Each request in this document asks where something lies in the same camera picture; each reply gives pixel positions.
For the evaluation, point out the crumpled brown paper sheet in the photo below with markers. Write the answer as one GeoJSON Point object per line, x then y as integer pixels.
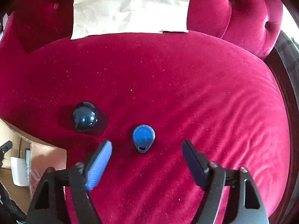
{"type": "Point", "coordinates": [97, 17]}

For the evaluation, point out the blue rfid key fob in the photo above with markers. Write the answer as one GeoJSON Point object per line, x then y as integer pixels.
{"type": "Point", "coordinates": [143, 137]}

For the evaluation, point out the cardboard box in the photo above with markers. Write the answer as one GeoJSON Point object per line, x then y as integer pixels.
{"type": "Point", "coordinates": [38, 156]}

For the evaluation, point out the grey plaid clothing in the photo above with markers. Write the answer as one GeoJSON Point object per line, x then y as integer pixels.
{"type": "Point", "coordinates": [10, 211]}

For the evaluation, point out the large white charger plug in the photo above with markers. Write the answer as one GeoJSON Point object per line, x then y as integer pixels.
{"type": "Point", "coordinates": [19, 172]}

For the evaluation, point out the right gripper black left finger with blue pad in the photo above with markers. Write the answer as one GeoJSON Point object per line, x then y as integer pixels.
{"type": "Point", "coordinates": [48, 204]}

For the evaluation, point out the right gripper black right finger with navy pad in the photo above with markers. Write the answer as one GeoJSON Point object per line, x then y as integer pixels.
{"type": "Point", "coordinates": [244, 205]}

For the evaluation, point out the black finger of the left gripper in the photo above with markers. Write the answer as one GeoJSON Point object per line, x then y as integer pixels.
{"type": "Point", "coordinates": [3, 149]}

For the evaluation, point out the dark wooden sofa frame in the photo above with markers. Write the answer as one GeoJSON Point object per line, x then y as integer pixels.
{"type": "Point", "coordinates": [283, 62]}

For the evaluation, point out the red velvet sofa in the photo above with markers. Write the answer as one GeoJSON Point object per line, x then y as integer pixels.
{"type": "Point", "coordinates": [210, 86]}

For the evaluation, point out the dark blue glossy ball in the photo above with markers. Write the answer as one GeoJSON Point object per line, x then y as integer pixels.
{"type": "Point", "coordinates": [84, 117]}

